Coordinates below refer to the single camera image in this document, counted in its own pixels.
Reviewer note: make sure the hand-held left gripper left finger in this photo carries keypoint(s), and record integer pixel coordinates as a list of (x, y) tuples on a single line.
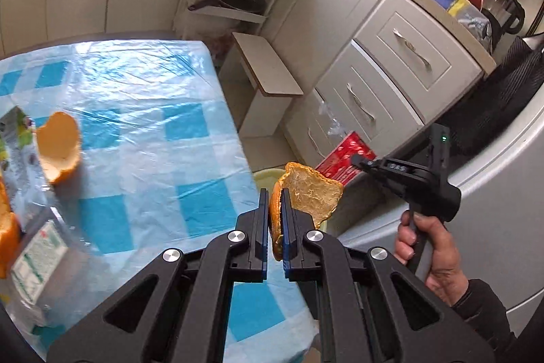
[(262, 220)]

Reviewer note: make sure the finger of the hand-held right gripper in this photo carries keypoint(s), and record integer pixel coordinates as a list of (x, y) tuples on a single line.
[(365, 165)]

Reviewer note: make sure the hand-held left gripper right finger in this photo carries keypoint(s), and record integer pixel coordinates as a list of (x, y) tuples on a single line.
[(287, 227)]

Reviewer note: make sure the large orange peel piece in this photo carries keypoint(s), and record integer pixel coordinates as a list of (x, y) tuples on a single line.
[(312, 193)]

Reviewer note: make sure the clear plastic bottle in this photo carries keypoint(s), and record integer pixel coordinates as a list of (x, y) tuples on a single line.
[(38, 256)]

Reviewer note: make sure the person's right forearm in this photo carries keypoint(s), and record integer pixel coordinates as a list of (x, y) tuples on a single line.
[(484, 312)]

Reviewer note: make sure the person's right hand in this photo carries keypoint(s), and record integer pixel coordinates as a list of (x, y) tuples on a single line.
[(442, 261)]

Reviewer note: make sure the red printed packet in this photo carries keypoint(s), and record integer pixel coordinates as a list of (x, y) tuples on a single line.
[(344, 159)]

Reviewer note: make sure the crumpled clear plastic bag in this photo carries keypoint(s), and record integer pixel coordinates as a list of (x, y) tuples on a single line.
[(331, 120)]

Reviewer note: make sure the large white appliance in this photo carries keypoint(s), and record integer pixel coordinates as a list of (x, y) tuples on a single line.
[(505, 184)]

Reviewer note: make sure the white drawer cabinet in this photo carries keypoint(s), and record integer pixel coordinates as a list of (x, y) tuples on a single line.
[(382, 61)]

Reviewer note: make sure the black striped cloth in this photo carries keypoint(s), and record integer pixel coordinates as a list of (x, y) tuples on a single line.
[(505, 91)]

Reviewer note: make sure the white step stool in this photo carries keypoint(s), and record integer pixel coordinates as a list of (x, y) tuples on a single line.
[(265, 74)]

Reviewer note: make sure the blue checkered tablecloth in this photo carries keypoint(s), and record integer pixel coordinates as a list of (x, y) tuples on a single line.
[(148, 112)]

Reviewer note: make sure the silver foil bag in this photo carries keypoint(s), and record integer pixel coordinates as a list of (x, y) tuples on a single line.
[(478, 27)]

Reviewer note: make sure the yellow packet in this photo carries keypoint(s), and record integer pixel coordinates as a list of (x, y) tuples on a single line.
[(459, 5)]

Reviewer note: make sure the cupped orange peel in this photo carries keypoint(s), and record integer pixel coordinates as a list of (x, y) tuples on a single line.
[(59, 146)]

